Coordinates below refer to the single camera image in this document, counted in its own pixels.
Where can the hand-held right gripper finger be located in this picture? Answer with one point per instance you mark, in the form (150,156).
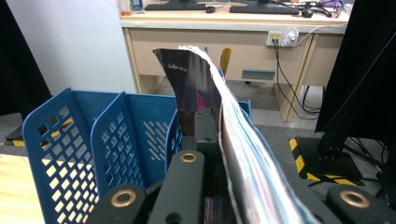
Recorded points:
(207,130)

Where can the black glossy magazine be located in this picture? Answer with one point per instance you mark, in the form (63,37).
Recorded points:
(193,81)

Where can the blue perforated file rack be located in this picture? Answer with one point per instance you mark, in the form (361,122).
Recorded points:
(77,102)

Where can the yellow curved object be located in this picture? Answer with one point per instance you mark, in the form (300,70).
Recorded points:
(225,59)

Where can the beige office desk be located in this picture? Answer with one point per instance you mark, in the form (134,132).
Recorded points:
(186,46)

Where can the black computer mouse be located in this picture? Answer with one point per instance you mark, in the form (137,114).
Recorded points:
(307,13)
(210,9)

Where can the white plug adapter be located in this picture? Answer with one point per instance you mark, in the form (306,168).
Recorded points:
(290,36)

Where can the black metal stand striped base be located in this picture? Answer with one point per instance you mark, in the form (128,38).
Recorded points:
(330,161)
(15,137)

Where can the black keyboard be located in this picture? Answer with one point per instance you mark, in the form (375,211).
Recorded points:
(264,10)
(176,6)

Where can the orange bottle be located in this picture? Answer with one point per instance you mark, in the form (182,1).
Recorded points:
(125,7)

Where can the white partition panel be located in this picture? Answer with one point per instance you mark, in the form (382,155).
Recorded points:
(71,43)

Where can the purple object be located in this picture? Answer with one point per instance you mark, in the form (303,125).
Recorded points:
(331,3)

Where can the black curtain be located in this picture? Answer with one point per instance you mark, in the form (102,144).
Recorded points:
(18,62)
(367,37)

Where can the white wall power socket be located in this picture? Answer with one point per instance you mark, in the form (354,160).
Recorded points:
(274,38)

